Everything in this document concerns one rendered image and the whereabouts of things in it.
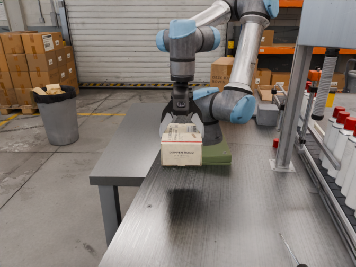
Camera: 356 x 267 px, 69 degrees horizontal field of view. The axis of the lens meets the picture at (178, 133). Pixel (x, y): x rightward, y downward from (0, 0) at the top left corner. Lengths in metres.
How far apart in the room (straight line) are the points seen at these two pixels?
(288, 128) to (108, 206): 0.75
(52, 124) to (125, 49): 2.67
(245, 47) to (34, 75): 3.66
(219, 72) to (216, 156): 0.66
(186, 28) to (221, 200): 0.53
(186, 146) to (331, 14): 0.54
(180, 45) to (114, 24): 4.67
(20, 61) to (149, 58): 2.23
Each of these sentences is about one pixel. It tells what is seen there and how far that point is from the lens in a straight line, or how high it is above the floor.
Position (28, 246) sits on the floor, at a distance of 2.09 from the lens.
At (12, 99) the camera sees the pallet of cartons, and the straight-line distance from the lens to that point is 4.65.
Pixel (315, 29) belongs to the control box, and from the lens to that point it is 0.89.
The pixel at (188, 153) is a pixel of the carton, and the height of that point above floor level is 0.99.
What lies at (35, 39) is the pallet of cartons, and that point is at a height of 1.08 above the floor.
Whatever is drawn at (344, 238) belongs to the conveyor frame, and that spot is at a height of 0.84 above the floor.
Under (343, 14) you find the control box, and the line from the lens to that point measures 0.87.
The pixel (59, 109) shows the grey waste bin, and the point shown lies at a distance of 3.11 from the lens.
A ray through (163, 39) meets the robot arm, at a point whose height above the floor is 1.29.
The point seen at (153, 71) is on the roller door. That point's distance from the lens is 5.37.
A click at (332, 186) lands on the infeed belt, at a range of 0.96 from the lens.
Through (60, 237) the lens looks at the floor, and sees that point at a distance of 2.06.
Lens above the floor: 1.36
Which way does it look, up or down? 24 degrees down
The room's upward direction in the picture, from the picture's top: straight up
